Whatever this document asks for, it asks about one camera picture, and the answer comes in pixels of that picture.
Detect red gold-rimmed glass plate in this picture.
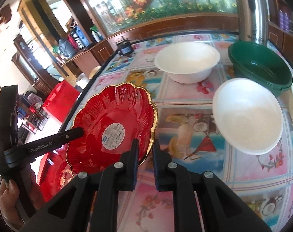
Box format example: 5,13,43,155
66,82,158,176

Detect large white bowl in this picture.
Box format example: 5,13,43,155
154,42,220,84

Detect dark green plastic bowl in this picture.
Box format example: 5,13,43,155
228,40,293,97

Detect person's left hand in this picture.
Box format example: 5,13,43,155
0,165,45,231

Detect colourful fruit pattern tablecloth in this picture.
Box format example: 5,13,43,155
64,32,293,231

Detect grey kettle on shelf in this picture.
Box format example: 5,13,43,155
58,38,77,59

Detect cream plastic stool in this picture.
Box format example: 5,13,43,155
89,66,101,80

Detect wooden side shelf unit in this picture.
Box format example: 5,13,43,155
16,0,100,83

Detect wooden cabinet under tank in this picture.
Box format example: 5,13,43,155
85,13,238,65

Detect white spray bottle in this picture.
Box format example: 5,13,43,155
92,31,100,43

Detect small black jar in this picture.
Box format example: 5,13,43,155
115,37,134,56

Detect purple bottles on shelf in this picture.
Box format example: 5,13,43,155
278,9,290,32

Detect stainless steel thermos jug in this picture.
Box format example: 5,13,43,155
236,0,269,46

